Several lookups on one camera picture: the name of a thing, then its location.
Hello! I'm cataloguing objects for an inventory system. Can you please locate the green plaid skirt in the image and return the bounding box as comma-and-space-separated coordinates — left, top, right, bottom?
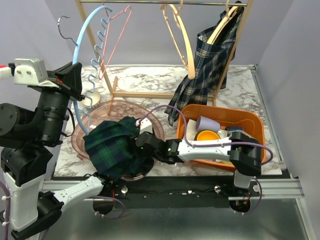
83, 116, 155, 180

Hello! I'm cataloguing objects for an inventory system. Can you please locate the blue rimmed cup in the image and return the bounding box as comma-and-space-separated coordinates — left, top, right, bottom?
226, 126, 244, 133

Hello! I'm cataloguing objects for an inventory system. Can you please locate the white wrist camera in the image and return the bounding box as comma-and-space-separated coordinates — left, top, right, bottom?
135, 118, 153, 137
13, 57, 59, 88

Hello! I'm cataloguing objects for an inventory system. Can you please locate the purple cable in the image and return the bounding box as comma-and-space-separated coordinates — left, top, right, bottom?
0, 179, 16, 240
139, 104, 274, 166

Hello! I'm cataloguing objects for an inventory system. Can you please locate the light blue wavy hanger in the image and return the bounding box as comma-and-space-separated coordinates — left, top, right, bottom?
56, 5, 114, 136

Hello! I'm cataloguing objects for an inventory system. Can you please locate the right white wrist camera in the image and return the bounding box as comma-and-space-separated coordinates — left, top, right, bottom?
135, 118, 153, 137

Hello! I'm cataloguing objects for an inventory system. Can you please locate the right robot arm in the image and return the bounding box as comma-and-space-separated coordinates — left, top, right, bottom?
134, 131, 264, 196

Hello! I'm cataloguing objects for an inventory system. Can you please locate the pink wire hanger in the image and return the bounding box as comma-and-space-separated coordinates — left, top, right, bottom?
98, 0, 133, 81

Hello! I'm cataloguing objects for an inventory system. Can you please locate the navy beige plaid skirt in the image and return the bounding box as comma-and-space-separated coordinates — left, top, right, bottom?
169, 7, 244, 111

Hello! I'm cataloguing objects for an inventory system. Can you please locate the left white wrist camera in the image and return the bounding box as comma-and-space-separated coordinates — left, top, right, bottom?
13, 57, 59, 88

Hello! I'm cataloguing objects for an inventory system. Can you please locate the wooden hanger with skirt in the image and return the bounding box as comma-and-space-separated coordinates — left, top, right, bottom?
206, 0, 242, 45

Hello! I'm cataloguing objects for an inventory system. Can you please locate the white floral mug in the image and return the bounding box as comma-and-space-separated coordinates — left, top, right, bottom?
217, 129, 231, 139

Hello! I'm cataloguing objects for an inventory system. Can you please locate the wooden clothes rack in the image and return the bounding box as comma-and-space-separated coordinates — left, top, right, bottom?
73, 0, 255, 108

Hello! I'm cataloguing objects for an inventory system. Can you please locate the empty wooden hanger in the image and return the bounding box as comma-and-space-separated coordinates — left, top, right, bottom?
160, 0, 196, 80

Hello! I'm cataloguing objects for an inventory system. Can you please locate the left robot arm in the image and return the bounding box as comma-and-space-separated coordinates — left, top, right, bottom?
0, 58, 111, 240

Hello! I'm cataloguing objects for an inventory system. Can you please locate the lavender cup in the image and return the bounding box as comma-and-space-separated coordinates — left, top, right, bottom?
195, 116, 221, 133

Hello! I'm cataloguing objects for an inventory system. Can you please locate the pink transparent basin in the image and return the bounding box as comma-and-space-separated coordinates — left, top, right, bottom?
71, 100, 153, 181

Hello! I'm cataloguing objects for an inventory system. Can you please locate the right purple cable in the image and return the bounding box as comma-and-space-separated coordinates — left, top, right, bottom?
139, 104, 274, 166

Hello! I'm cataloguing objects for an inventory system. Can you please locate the orange plastic bin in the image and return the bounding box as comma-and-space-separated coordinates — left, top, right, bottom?
176, 104, 266, 172

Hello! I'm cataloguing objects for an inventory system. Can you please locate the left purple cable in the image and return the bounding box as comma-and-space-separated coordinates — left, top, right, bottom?
0, 179, 16, 240

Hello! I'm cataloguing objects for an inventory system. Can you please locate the small beige bowl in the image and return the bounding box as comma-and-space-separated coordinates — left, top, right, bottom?
81, 90, 101, 108

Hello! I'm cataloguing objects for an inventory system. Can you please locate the orange bowl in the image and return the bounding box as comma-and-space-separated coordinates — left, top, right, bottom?
194, 130, 221, 141

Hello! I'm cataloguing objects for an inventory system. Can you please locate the white board in bin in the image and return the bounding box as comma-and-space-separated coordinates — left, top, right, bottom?
185, 119, 199, 141

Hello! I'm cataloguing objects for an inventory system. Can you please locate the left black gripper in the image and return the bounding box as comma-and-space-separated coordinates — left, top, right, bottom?
38, 60, 87, 142

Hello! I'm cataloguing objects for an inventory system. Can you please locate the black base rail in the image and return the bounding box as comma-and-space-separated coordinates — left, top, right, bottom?
98, 175, 249, 209

